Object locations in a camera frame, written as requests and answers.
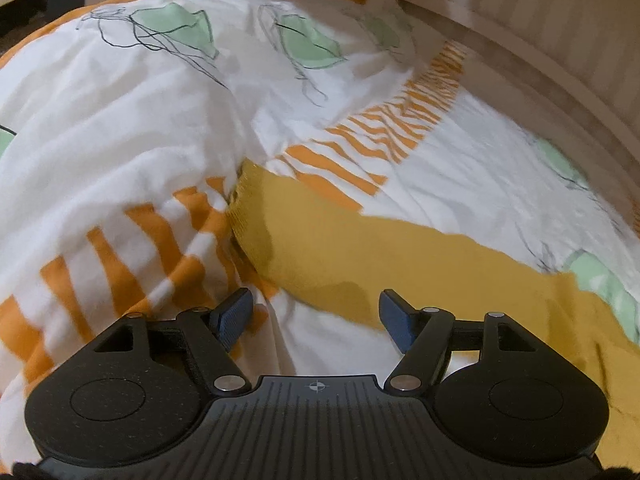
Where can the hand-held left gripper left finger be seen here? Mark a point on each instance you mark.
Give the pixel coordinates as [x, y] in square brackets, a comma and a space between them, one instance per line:
[234, 319]

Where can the white printed duvet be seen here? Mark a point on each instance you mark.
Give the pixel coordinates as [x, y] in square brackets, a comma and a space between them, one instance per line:
[150, 110]

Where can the mustard yellow knitted garment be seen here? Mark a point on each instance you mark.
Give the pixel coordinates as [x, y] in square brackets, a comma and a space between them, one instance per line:
[380, 270]

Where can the beige wooden bed frame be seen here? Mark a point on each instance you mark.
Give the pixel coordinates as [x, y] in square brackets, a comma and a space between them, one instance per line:
[500, 40]

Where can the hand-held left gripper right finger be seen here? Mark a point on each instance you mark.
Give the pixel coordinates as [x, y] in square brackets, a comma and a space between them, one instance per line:
[396, 318]

